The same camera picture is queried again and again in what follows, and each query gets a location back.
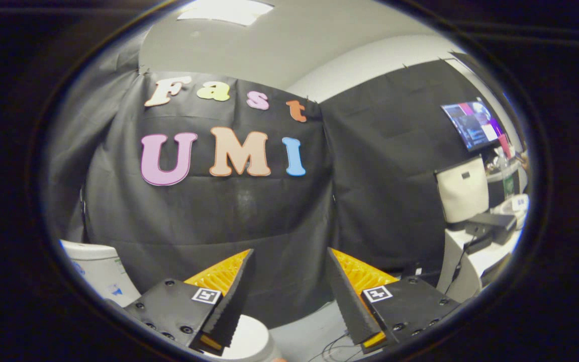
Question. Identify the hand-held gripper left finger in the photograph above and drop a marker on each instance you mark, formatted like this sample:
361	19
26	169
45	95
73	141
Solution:
229	306

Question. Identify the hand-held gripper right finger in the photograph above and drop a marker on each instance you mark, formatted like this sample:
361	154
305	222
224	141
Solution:
347	301

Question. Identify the white toilet lid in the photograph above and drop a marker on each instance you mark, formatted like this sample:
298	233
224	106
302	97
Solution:
252	339

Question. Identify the white toilet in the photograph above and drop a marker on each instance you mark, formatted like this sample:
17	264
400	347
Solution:
98	269

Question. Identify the black backdrop cloth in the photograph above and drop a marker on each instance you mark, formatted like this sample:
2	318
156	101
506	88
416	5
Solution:
269	211

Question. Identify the white side table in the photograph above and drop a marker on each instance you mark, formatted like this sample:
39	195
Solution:
490	256

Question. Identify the black case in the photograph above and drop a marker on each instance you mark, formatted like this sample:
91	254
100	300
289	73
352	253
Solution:
493	223

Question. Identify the clear plastic bottle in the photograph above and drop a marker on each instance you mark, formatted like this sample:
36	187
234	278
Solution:
507	178

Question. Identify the wall monitor screen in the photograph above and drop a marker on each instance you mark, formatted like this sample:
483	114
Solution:
473	123

